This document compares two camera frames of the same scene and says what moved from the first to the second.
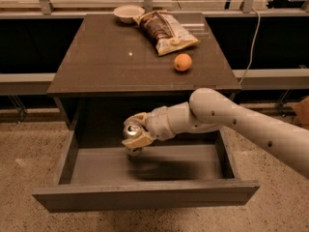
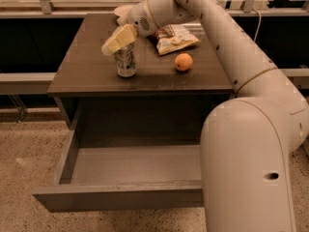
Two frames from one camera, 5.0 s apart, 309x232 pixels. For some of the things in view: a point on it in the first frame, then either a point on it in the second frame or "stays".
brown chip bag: (167, 36) stays
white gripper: (157, 122) → (139, 19)
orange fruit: (182, 62) stays
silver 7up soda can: (132, 130) → (126, 61)
